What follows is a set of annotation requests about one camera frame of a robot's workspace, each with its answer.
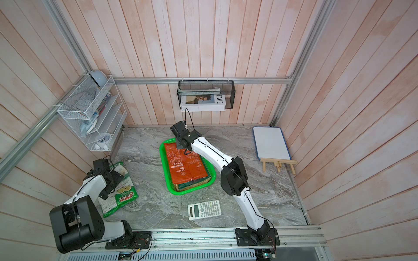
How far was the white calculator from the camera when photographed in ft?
2.67

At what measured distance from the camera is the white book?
0.95 m

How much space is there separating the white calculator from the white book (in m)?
0.53
